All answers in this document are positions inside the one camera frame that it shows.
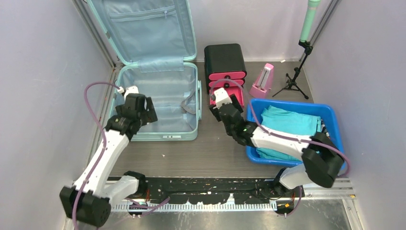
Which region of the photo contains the orange black camouflage garment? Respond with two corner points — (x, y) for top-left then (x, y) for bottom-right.
(319, 119), (330, 138)

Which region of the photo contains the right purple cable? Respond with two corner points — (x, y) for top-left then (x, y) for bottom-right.
(209, 78), (351, 217)

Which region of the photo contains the black and pink drawer box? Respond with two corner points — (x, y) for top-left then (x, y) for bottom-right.
(204, 43), (247, 107)

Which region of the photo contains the black tripod stand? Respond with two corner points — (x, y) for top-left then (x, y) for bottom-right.
(272, 40), (313, 100)

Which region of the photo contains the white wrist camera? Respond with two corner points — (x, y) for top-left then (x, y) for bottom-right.
(211, 88), (232, 108)
(117, 85), (139, 99)

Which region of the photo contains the blue plastic tub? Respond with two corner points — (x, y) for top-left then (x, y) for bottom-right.
(246, 99), (344, 167)

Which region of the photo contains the aluminium rail frame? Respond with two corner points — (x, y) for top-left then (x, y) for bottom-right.
(67, 172), (357, 219)

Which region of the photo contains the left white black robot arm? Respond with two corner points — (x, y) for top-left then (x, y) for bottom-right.
(59, 93), (158, 228)

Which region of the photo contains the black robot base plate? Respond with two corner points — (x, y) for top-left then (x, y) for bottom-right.
(129, 177), (304, 205)

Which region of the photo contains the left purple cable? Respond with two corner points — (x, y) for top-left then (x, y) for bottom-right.
(71, 82), (172, 230)

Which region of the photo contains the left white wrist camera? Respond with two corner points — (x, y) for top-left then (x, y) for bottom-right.
(117, 85), (139, 99)

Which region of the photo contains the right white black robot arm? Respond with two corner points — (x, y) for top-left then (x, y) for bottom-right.
(210, 90), (349, 197)

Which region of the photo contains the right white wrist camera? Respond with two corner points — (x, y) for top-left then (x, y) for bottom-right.
(211, 88), (232, 108)

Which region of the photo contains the pink metronome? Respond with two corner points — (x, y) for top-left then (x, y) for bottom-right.
(249, 63), (274, 99)

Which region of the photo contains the teal cloth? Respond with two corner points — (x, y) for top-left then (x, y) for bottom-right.
(257, 105), (324, 161)

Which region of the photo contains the purple cable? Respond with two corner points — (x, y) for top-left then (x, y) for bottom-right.
(71, 82), (172, 230)
(209, 78), (351, 217)

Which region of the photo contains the light blue hard-shell suitcase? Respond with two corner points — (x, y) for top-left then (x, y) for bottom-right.
(88, 0), (202, 141)

